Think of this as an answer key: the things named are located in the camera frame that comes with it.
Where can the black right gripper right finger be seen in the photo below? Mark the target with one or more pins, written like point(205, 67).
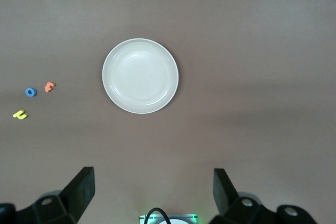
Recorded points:
point(228, 203)

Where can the orange foam letter f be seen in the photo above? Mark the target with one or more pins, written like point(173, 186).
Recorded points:
point(48, 87)

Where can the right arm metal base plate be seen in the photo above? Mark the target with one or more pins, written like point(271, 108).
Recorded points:
point(189, 218)

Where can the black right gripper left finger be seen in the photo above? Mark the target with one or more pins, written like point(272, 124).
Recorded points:
point(76, 195)

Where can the beige round plate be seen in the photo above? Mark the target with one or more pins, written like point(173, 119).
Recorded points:
point(140, 75)

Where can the blue foam letter o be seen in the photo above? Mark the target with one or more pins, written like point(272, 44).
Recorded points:
point(27, 92)

